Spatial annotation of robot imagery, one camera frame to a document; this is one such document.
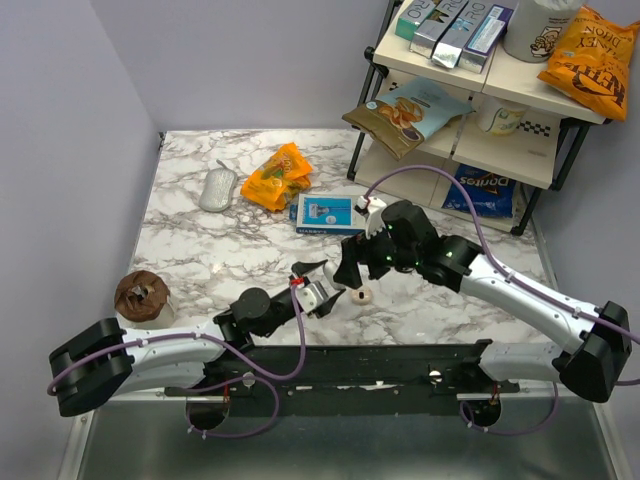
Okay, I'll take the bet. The blue Harry's razor box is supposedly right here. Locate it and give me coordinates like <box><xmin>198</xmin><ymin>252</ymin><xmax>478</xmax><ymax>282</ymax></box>
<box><xmin>289</xmin><ymin>194</ymin><xmax>366</xmax><ymax>235</ymax></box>

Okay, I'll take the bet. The purple blue box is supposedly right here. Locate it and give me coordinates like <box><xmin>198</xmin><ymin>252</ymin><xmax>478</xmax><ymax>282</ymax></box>
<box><xmin>458</xmin><ymin>4</ymin><xmax>514</xmax><ymax>74</ymax></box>

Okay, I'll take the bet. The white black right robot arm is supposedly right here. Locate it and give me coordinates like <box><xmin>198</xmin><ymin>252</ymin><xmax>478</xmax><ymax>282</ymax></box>
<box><xmin>333</xmin><ymin>197</ymin><xmax>632</xmax><ymax>403</ymax></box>

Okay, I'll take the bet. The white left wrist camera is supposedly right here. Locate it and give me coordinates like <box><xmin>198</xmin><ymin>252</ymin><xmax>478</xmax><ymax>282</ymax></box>
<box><xmin>296</xmin><ymin>281</ymin><xmax>329</xmax><ymax>312</ymax></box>

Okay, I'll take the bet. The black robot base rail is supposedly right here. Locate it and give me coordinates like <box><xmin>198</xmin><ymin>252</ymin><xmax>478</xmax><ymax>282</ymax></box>
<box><xmin>164</xmin><ymin>339</ymin><xmax>521</xmax><ymax>419</ymax></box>

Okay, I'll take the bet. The grey glitter pouch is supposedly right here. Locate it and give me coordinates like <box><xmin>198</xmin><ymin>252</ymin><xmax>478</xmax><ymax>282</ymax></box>
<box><xmin>198</xmin><ymin>160</ymin><xmax>238</xmax><ymax>213</ymax></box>

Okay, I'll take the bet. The brown paper cupcake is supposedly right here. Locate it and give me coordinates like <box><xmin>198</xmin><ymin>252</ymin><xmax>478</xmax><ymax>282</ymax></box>
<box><xmin>114</xmin><ymin>270</ymin><xmax>176</xmax><ymax>330</ymax></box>

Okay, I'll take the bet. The blue gold chips bag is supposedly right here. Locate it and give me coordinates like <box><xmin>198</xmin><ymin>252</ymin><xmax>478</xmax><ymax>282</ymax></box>
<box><xmin>342</xmin><ymin>77</ymin><xmax>472</xmax><ymax>160</ymax></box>

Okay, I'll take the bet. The blue Doritos bag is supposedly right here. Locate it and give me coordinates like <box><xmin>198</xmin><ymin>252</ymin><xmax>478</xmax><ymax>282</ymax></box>
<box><xmin>454</xmin><ymin>164</ymin><xmax>516</xmax><ymax>218</ymax></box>

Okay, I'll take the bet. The black beige shelf rack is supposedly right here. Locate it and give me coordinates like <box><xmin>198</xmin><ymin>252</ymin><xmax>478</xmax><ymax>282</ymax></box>
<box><xmin>347</xmin><ymin>1</ymin><xmax>607</xmax><ymax>236</ymax></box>

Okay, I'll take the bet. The white yellow cup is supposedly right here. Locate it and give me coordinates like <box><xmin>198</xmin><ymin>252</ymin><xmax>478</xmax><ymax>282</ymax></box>
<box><xmin>475</xmin><ymin>96</ymin><xmax>529</xmax><ymax>136</ymax></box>

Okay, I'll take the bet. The orange honey dijon chips bag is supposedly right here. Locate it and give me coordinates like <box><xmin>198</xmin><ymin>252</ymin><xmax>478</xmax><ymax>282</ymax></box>
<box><xmin>537</xmin><ymin>5</ymin><xmax>639</xmax><ymax>122</ymax></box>

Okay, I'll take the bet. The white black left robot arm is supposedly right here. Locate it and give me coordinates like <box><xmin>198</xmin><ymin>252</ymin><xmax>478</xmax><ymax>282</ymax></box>
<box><xmin>47</xmin><ymin>260</ymin><xmax>346</xmax><ymax>417</ymax></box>

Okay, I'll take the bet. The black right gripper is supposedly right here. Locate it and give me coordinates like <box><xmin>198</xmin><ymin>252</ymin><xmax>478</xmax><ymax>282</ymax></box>
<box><xmin>332</xmin><ymin>218</ymin><xmax>419</xmax><ymax>289</ymax></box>

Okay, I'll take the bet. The silver RO box left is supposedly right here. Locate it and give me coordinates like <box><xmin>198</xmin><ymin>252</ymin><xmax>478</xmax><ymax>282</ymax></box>
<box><xmin>409</xmin><ymin>0</ymin><xmax>468</xmax><ymax>58</ymax></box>

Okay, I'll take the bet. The beige small earbud case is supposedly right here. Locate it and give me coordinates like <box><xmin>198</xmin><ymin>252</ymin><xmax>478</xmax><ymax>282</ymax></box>
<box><xmin>350</xmin><ymin>286</ymin><xmax>373</xmax><ymax>306</ymax></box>

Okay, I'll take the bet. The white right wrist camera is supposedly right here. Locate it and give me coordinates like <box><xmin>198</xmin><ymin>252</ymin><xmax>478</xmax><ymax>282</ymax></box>
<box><xmin>354</xmin><ymin>196</ymin><xmax>387</xmax><ymax>239</ymax></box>

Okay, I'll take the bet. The silver RO box middle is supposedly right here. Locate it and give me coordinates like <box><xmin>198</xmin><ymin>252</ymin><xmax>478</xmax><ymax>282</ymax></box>
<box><xmin>431</xmin><ymin>1</ymin><xmax>490</xmax><ymax>69</ymax></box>

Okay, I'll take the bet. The white earbud charging case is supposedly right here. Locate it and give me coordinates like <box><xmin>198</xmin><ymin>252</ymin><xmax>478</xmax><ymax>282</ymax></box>
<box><xmin>323</xmin><ymin>261</ymin><xmax>346</xmax><ymax>291</ymax></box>

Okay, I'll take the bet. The silver ro box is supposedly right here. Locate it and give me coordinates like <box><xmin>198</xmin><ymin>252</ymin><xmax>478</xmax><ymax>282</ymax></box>
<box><xmin>431</xmin><ymin>1</ymin><xmax>490</xmax><ymax>69</ymax></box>
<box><xmin>409</xmin><ymin>0</ymin><xmax>468</xmax><ymax>58</ymax></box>

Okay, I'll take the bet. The white popcorn tub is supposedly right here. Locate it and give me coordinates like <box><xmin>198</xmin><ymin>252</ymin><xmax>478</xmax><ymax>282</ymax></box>
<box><xmin>503</xmin><ymin>0</ymin><xmax>585</xmax><ymax>63</ymax></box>

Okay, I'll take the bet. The green RO box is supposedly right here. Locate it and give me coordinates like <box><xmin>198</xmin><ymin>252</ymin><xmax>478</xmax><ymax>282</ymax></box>
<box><xmin>395</xmin><ymin>0</ymin><xmax>438</xmax><ymax>40</ymax></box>

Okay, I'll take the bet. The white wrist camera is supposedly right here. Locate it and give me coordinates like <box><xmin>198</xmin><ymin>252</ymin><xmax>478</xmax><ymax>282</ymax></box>
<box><xmin>354</xmin><ymin>196</ymin><xmax>387</xmax><ymax>239</ymax></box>
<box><xmin>296</xmin><ymin>281</ymin><xmax>329</xmax><ymax>312</ymax></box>

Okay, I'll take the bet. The orange candy bag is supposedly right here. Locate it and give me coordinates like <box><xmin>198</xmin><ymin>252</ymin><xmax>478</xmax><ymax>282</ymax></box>
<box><xmin>241</xmin><ymin>143</ymin><xmax>313</xmax><ymax>212</ymax></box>

